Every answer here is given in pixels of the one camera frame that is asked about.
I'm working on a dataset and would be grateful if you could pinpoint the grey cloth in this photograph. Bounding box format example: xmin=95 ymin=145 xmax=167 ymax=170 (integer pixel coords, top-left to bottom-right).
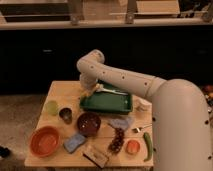
xmin=108 ymin=117 xmax=134 ymax=131

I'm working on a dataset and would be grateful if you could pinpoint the dark red bowl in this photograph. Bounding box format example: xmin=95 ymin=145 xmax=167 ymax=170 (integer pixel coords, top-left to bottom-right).
xmin=77 ymin=112 xmax=101 ymax=137

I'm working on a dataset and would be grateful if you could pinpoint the green plastic cup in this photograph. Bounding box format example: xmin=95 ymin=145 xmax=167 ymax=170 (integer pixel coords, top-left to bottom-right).
xmin=45 ymin=100 xmax=59 ymax=116

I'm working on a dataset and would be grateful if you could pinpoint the metal fork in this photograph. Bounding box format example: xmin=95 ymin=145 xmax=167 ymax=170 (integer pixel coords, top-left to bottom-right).
xmin=132 ymin=124 xmax=152 ymax=133

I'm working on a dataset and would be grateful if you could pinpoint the white brush in tray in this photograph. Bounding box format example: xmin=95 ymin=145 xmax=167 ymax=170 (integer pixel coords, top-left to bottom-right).
xmin=96 ymin=84 xmax=128 ymax=95

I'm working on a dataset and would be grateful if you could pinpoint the small metal cup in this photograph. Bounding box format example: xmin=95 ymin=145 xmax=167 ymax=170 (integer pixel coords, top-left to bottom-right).
xmin=59 ymin=108 xmax=72 ymax=124

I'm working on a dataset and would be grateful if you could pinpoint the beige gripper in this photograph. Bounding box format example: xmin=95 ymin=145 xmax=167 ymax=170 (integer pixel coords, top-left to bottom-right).
xmin=79 ymin=74 xmax=97 ymax=94

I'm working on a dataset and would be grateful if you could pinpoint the bunch of purple grapes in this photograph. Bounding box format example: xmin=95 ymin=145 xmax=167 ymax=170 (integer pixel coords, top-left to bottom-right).
xmin=108 ymin=128 xmax=125 ymax=154

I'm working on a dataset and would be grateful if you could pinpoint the white cup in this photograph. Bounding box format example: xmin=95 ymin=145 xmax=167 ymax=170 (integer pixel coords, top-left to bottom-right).
xmin=136 ymin=98 xmax=151 ymax=111

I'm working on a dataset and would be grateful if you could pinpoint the wooden table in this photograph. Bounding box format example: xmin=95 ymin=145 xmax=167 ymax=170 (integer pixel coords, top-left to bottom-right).
xmin=25 ymin=81 xmax=153 ymax=168

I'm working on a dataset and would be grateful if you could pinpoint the blue sponge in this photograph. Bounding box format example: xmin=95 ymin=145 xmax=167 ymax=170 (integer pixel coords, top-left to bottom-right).
xmin=63 ymin=133 xmax=86 ymax=153

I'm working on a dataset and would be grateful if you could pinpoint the orange bowl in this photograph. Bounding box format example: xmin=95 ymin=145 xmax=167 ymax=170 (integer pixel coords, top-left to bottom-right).
xmin=29 ymin=126 xmax=60 ymax=158

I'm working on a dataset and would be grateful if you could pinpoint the green plastic tray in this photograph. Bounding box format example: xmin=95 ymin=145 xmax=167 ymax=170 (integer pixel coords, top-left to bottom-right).
xmin=79 ymin=82 xmax=133 ymax=115

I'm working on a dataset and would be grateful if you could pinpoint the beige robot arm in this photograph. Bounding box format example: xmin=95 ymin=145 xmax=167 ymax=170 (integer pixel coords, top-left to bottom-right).
xmin=77 ymin=49 xmax=213 ymax=171

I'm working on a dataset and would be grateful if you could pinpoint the green chili pepper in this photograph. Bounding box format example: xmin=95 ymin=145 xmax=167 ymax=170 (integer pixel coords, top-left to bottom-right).
xmin=143 ymin=132 xmax=153 ymax=162

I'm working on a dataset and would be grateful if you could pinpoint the wooden block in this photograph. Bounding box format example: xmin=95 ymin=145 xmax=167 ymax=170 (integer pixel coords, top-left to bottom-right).
xmin=83 ymin=145 xmax=109 ymax=169

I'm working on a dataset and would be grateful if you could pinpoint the small orange dish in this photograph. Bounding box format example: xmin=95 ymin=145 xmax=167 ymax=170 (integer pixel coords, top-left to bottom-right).
xmin=126 ymin=140 xmax=140 ymax=155

